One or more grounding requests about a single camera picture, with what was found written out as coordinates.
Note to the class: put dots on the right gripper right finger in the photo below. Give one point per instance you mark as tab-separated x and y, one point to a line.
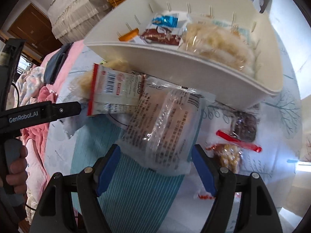
257	212

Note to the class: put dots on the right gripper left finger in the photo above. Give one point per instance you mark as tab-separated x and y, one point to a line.
70	203

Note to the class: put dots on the clear nut snack packet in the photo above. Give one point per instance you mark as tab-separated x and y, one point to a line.
227	150

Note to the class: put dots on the dark chocolate biscuit packet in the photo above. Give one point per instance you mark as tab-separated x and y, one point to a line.
243	126

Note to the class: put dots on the red white striped snack packet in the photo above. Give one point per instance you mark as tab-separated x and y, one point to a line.
114	92

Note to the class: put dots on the large cracker pack blue wrapper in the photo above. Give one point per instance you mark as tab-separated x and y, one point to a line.
164	127

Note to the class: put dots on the red brown candy packet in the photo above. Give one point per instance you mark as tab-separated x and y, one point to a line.
162	36

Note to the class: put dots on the blue small candy packet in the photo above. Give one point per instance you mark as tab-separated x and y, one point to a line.
173	22

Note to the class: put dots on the clear rice cracker packet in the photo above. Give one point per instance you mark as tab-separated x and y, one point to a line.
219	45

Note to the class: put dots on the white plastic storage bin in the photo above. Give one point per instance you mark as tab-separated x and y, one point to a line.
188	68

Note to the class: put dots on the orange and white snack bar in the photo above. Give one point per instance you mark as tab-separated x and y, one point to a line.
133	37

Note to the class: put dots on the left human hand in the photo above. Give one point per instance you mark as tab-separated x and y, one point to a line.
18	175

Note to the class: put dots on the pink quilted blanket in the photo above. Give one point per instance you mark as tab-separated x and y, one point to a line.
38	89

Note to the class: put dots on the white lace covered furniture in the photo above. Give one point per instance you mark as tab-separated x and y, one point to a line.
71	20

